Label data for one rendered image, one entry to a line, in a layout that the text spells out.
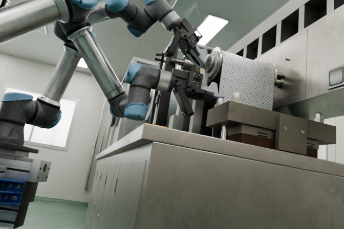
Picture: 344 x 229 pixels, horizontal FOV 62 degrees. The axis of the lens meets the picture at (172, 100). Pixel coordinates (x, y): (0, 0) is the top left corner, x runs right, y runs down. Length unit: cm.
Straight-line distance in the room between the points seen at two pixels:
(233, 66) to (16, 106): 93
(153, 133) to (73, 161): 583
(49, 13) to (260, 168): 74
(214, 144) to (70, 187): 586
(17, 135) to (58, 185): 517
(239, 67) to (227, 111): 33
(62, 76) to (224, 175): 96
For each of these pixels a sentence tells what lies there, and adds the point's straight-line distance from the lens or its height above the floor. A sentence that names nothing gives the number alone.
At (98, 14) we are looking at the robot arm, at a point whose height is 135.
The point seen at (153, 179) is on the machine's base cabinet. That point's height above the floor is 77.
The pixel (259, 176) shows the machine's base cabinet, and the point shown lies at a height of 82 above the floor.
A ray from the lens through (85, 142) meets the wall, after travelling 653.
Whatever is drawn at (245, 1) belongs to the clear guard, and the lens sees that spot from 167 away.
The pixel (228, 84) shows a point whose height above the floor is 116.
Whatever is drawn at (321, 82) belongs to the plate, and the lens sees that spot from 115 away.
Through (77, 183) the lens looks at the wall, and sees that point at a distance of 652.
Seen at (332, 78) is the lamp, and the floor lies 118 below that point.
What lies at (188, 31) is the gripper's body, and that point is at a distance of 120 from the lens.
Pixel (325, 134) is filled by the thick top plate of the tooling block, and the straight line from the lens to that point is 107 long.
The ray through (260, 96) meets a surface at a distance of 118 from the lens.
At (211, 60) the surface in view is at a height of 125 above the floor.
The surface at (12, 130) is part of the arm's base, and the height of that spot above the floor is 88.
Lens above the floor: 78
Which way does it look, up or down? 15 degrees up
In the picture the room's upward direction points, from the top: 9 degrees clockwise
